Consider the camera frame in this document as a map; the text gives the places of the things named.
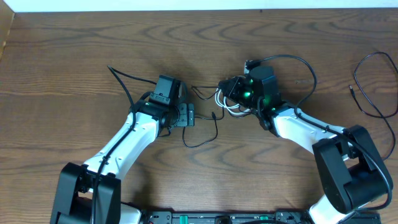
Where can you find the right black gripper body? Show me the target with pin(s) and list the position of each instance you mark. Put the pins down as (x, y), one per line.
(227, 86)

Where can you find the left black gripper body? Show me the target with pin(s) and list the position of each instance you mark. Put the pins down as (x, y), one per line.
(188, 115)

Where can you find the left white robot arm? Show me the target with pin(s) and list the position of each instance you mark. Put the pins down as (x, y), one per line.
(91, 192)

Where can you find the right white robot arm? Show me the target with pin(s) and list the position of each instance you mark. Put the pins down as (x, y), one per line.
(351, 170)

